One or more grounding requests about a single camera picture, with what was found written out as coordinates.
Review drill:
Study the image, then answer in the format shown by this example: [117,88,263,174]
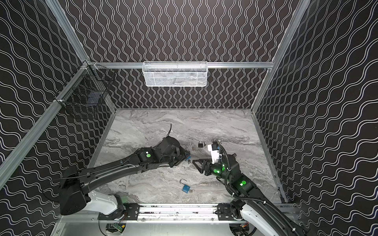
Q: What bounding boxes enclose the black padlock with key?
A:
[198,141,206,148]

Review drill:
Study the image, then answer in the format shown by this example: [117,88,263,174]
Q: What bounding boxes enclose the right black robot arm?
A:
[192,143,311,236]

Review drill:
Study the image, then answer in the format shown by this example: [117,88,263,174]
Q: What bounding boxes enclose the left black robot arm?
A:
[58,135,191,219]

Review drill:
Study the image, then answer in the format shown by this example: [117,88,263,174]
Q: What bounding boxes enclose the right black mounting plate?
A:
[215,204,243,221]

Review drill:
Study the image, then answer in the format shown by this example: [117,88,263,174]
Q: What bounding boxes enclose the black mounting plate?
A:
[98,203,140,221]
[215,204,243,221]

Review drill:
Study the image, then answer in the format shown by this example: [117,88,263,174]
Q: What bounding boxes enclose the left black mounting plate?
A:
[98,203,140,221]

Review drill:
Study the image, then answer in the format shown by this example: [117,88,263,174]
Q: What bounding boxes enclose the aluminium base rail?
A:
[60,204,242,223]

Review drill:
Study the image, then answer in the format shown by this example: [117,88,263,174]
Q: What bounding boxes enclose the white wire mesh basket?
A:
[142,61,209,87]

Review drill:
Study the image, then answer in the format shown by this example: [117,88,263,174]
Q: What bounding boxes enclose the black wire mesh basket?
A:
[58,65,116,120]

